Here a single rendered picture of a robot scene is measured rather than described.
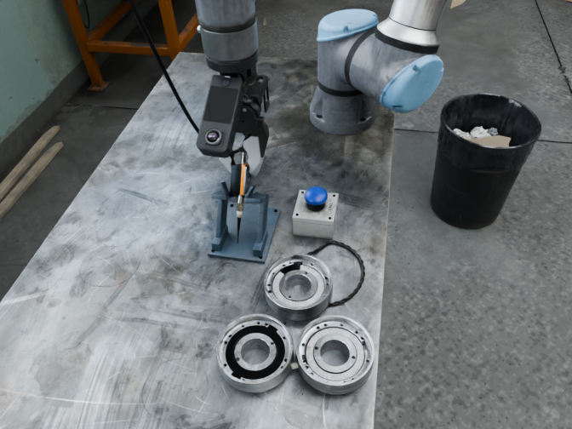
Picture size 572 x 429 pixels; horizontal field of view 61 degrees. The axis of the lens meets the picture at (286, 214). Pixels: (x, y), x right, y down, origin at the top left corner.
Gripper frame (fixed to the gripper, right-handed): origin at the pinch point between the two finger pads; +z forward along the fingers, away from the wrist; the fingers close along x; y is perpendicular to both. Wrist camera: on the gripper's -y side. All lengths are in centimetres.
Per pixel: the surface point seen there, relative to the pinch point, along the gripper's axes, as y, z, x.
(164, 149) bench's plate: 18.0, 12.0, 23.7
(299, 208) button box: 0.6, 7.4, -9.2
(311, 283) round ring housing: -13.3, 9.0, -13.8
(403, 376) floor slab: 17, 92, -37
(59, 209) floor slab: 66, 92, 110
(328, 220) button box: -1.4, 7.4, -14.7
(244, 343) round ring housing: -25.2, 9.1, -6.5
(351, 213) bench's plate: 5.5, 11.9, -17.8
